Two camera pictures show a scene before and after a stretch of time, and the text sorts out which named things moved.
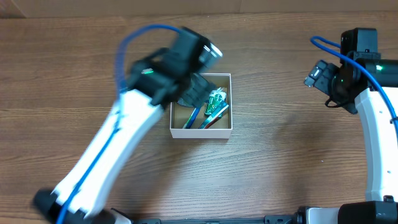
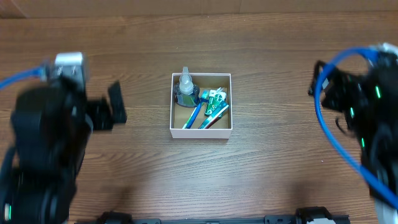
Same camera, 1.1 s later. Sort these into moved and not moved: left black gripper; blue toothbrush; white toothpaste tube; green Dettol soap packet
Moved: left black gripper
Not moved: green Dettol soap packet; white toothpaste tube; blue toothbrush
